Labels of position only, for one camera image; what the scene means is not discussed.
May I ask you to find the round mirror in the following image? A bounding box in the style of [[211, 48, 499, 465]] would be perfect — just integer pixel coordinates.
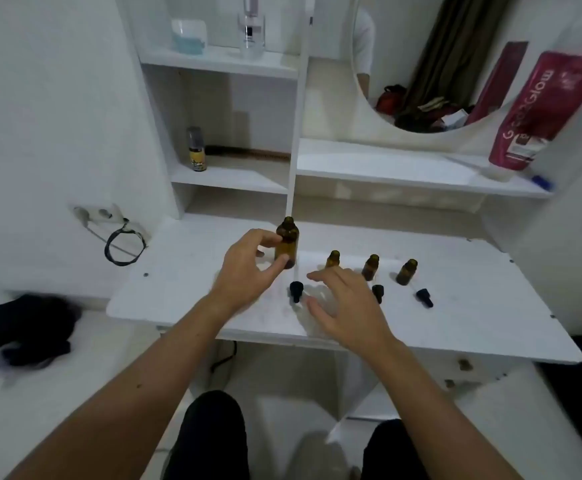
[[350, 0, 582, 135]]

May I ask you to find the person's left hand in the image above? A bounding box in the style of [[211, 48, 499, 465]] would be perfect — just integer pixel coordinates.
[[210, 228, 291, 315]]

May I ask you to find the thin black power cable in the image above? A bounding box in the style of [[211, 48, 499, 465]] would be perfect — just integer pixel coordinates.
[[210, 340, 238, 373]]

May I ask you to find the clear perfume bottle pink cap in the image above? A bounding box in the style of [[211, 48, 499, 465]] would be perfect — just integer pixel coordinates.
[[236, 0, 267, 59]]

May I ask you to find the black coiled cable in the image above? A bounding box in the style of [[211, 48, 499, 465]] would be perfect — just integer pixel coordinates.
[[104, 218, 148, 267]]

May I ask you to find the person's right hand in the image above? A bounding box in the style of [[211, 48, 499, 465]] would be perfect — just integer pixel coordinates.
[[304, 267, 397, 361]]

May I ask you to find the brown comb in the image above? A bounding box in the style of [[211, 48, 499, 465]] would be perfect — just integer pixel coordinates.
[[204, 146, 291, 159]]

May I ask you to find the person's leg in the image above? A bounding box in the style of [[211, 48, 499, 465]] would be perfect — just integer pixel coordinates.
[[163, 389, 252, 480], [360, 418, 421, 480]]

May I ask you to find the person's right forearm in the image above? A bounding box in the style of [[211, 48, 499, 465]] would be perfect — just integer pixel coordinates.
[[360, 337, 524, 480]]

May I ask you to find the white wall socket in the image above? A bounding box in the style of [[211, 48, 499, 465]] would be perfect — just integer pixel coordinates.
[[70, 203, 124, 228]]

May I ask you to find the person's left forearm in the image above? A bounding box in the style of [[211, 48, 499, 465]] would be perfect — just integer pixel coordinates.
[[3, 292, 237, 480]]

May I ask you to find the black cloth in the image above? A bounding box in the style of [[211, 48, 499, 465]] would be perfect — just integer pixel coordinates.
[[0, 293, 80, 369]]

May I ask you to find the person's left leg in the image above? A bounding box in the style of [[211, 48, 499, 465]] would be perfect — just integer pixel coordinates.
[[163, 389, 252, 480]]

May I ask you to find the red cosmetic tube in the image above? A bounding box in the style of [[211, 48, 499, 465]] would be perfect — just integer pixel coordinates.
[[488, 50, 582, 171]]

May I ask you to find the white and blue cream jar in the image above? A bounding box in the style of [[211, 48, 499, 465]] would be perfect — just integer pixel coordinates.
[[170, 18, 208, 56]]

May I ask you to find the white vanity desk with shelves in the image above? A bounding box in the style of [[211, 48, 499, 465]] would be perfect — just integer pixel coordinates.
[[106, 0, 582, 425]]

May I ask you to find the small yellow label bottle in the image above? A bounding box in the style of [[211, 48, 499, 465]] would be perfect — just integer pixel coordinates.
[[187, 126, 208, 172]]

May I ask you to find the person's right leg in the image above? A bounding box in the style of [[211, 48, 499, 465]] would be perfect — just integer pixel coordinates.
[[360, 418, 421, 480]]

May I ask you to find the large amber glass bottle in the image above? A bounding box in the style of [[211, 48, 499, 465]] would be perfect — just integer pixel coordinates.
[[274, 216, 300, 269]]

